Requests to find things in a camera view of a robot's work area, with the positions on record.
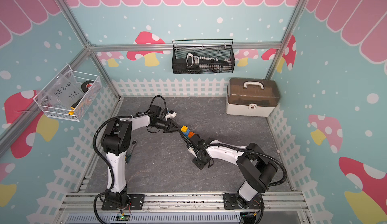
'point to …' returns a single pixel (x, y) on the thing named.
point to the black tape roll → (86, 85)
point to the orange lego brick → (191, 134)
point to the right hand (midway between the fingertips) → (201, 162)
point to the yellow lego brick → (184, 128)
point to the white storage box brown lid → (252, 97)
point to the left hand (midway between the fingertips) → (179, 130)
